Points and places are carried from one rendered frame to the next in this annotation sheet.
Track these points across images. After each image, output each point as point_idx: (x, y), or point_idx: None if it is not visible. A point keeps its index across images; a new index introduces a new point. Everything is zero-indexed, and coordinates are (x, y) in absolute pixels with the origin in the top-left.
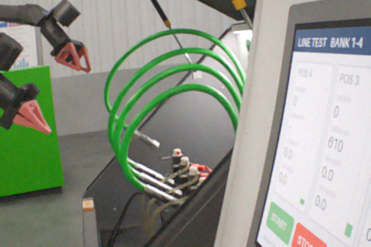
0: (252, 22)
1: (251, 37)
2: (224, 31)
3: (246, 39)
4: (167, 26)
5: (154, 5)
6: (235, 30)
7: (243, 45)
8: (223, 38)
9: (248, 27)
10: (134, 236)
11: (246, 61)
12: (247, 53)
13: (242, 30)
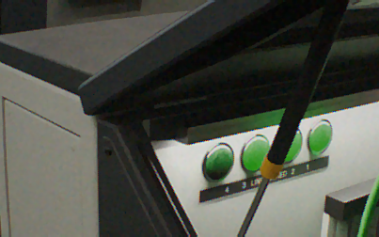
0: (243, 106)
1: (227, 142)
2: (146, 152)
3: (195, 153)
4: (278, 174)
5: (305, 112)
6: (214, 135)
7: (181, 171)
8: (165, 170)
9: (279, 118)
10: None
11: (185, 208)
12: (197, 187)
13: (250, 129)
